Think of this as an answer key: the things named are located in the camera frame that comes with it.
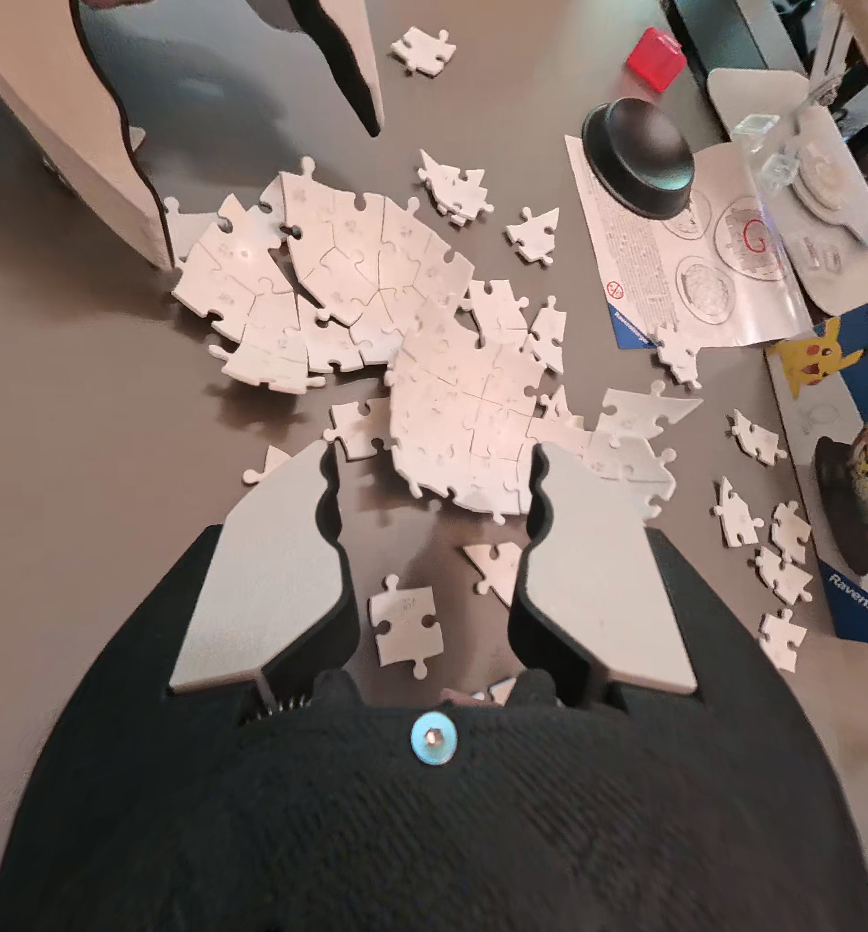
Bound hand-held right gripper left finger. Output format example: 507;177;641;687
168;440;364;693

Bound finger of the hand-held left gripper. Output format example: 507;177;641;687
0;0;176;270
299;0;387;141

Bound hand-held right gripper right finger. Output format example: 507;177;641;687
509;443;699;706

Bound large bowl-shaped puzzle section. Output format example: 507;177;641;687
384;297;599;527

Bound loose white puzzle pieces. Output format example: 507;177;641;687
161;28;815;707

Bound curved white puzzle section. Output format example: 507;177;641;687
259;156;476;374

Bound flat white puzzle section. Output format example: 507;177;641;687
170;195;329;396

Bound black round puzzle stand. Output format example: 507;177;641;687
582;97;697;221

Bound blue puzzle ball box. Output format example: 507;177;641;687
764;290;868;650

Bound red plastic box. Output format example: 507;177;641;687
627;28;686;93

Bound white instruction sheet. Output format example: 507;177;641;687
565;134;817;352

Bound white cardboard sheet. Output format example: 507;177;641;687
707;67;868;317

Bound clear plastic bag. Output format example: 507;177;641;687
729;95;853;190

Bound white plastic disc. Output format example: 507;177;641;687
789;138;868;245

